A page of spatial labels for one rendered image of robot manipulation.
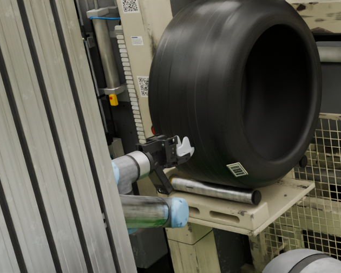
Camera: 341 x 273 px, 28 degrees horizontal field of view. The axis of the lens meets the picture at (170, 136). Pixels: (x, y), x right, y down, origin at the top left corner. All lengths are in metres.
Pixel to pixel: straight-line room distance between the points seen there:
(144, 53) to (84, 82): 1.51
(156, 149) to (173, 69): 0.26
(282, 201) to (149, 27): 0.72
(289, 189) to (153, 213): 0.86
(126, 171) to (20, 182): 1.05
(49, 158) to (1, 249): 0.11
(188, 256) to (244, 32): 0.95
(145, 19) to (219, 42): 0.39
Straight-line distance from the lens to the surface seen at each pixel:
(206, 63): 1.88
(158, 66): 1.99
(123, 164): 1.73
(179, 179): 2.27
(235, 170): 1.96
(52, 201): 0.73
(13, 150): 0.68
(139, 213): 1.52
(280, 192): 2.34
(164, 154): 1.83
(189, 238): 2.48
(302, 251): 0.88
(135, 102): 2.38
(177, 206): 1.66
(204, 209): 2.20
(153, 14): 2.23
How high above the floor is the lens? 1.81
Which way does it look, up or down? 19 degrees down
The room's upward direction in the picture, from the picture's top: 11 degrees counter-clockwise
